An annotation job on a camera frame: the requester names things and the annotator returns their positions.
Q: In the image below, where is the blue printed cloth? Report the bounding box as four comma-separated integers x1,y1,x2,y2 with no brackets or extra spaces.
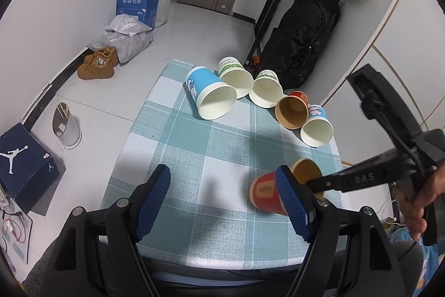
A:
389,227,440,297

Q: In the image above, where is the bundle of cables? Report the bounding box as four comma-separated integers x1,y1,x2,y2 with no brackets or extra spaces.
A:
0,202,34,264

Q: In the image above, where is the person's right hand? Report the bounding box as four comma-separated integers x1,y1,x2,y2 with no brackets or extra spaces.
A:
399,164,445,242

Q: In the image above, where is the large blue paper cup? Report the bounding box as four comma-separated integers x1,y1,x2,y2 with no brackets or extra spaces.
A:
186,66,238,120

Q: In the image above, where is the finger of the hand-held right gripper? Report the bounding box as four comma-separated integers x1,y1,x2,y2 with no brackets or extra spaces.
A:
305,147,429,195
347,63,424,152

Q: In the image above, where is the navy shoe box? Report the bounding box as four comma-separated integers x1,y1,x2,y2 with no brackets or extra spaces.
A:
0,122,66,214

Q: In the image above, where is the white wardrobe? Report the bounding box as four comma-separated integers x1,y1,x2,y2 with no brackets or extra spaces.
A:
323,0,445,144

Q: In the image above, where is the silver metal trash can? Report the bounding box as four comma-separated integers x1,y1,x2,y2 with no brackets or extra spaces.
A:
52,102,83,149

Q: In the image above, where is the black backpack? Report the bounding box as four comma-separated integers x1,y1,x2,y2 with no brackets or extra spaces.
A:
259,0,342,91

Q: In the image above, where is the orange paper cup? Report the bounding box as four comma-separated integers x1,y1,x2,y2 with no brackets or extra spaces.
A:
275,90,310,129

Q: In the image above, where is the grey plastic mailer bag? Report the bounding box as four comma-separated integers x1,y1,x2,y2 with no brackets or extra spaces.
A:
86,28,154,64

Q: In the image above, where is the small blue paper cup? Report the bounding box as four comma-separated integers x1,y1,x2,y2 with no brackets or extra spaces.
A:
300,104,334,148

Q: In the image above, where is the white plastic mailer bag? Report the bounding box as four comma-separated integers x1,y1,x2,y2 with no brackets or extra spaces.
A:
105,14,154,37

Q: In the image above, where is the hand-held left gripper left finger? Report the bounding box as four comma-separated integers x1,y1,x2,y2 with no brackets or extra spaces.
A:
40,164,172,297

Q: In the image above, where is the blue cardboard box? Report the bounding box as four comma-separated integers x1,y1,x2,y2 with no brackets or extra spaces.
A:
116,0,161,30

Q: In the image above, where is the teal checked tablecloth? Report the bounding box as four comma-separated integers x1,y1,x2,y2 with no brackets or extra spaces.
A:
100,59,350,272

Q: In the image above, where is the brown suede shoe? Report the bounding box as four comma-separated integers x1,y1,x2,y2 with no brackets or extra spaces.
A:
83,45,121,67
77,55,115,80

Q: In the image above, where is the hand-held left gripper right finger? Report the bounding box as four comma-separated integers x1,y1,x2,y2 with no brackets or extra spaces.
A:
276,165,408,297

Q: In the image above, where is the green white paper cup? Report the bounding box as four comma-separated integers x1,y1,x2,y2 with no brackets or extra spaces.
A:
218,56,254,99
249,70,283,108

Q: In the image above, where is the red paper cup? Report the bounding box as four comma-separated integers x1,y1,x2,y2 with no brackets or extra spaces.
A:
249,158,325,216

